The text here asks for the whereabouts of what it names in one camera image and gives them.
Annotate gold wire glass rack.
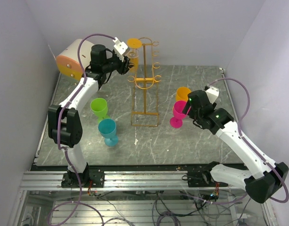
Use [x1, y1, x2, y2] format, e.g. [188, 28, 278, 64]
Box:
[128, 37, 161, 127]

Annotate yellow wine glass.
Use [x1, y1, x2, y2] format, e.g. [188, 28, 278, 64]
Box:
[125, 37, 143, 73]
[176, 87, 191, 101]

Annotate pink plastic wine glass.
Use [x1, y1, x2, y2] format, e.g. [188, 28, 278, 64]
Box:
[169, 100, 187, 129]

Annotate blue plastic wine glass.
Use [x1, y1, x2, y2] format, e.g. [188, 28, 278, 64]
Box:
[98, 119, 119, 147]

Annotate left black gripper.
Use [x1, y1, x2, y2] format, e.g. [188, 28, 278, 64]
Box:
[104, 53, 136, 76]

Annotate green plastic wine glass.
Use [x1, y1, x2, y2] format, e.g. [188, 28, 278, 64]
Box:
[90, 97, 110, 124]

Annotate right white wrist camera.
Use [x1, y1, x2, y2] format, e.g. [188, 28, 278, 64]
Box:
[204, 86, 219, 104]

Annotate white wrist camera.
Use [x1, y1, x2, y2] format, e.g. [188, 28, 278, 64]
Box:
[113, 37, 130, 62]
[204, 86, 219, 104]

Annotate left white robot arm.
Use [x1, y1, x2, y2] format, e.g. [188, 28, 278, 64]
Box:
[48, 41, 129, 187]

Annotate yellow wine glass front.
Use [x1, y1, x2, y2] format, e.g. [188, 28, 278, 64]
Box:
[125, 37, 143, 73]

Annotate clear wine glass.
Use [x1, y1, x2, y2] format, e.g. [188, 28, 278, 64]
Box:
[80, 109, 88, 117]
[127, 48, 139, 73]

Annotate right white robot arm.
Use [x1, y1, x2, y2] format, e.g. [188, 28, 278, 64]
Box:
[183, 90, 289, 203]

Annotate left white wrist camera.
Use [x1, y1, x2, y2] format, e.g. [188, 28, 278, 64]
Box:
[113, 37, 130, 62]

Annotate yellow wine glass back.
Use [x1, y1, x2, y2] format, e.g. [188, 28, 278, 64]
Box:
[176, 87, 191, 101]

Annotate white half-round box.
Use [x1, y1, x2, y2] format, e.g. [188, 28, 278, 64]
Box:
[56, 39, 94, 81]

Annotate aluminium mounting rail frame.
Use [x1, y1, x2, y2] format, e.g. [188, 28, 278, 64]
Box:
[19, 162, 260, 191]

